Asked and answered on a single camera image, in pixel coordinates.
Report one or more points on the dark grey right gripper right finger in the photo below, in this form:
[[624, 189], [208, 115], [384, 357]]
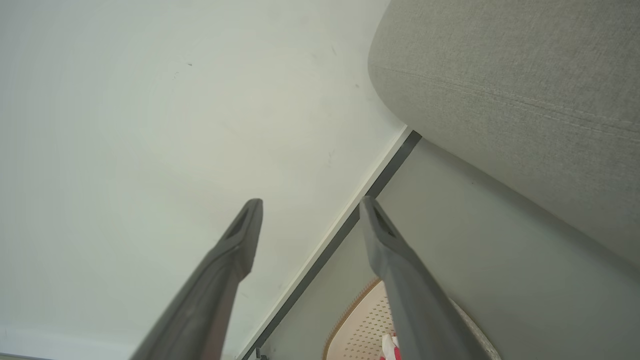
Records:
[[415, 310]]

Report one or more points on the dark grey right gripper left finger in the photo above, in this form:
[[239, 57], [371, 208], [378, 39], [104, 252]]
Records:
[[210, 300]]

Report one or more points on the red garment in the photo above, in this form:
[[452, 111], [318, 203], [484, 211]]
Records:
[[388, 347]]

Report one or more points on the grey fabric sofa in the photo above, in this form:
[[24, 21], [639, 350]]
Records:
[[525, 90]]

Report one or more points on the beige perforated laundry basket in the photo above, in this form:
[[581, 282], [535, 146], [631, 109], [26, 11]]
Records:
[[360, 335]]

